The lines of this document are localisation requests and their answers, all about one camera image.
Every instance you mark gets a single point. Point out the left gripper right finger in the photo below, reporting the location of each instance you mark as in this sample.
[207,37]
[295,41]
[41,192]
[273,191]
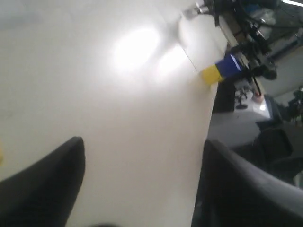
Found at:
[233,192]

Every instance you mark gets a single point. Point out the black office chair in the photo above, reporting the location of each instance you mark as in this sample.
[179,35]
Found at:
[280,152]

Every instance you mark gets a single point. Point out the background robot equipment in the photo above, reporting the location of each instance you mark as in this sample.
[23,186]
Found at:
[262,24]

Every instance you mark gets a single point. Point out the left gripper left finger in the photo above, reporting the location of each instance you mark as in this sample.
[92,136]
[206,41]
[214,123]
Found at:
[43,195]

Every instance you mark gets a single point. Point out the blue and yellow box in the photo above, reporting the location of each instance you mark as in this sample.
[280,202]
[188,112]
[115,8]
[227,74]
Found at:
[226,68]

